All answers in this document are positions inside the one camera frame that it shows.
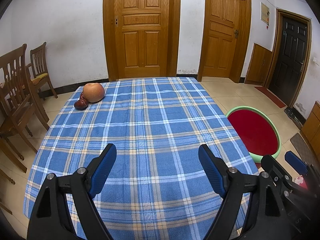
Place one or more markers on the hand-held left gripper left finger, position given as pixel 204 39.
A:
pixel 102 170

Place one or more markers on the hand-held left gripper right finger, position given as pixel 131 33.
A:
pixel 212 170

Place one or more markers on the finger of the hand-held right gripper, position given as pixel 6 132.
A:
pixel 296 161
pixel 272 166

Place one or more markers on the red bin with green rim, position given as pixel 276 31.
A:
pixel 250 130

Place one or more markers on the grey floor mat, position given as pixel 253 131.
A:
pixel 303 145

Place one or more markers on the red floral cloth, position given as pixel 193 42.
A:
pixel 300 180

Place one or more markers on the wooden side cabinet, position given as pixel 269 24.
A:
pixel 312 127

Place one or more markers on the dark shoe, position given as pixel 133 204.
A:
pixel 297 123
pixel 289 112

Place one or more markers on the red date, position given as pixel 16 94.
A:
pixel 80 104
pixel 82 95

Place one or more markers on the red doormat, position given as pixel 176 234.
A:
pixel 271 96

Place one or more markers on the blue plaid tablecloth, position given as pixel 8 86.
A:
pixel 155 120

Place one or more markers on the apple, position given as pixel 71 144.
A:
pixel 93 92

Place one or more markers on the black entrance door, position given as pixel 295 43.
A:
pixel 290 60

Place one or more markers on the yellow seat cushion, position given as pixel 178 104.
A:
pixel 38 78

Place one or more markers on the wooden chair with cushion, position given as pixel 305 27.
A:
pixel 38 57

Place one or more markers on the wooden door with round lock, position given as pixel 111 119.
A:
pixel 141 30

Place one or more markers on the low wooden wall cabinet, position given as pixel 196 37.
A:
pixel 258 65

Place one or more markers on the white light switch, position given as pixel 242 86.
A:
pixel 316 60

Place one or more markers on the beige wall panel box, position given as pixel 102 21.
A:
pixel 264 11

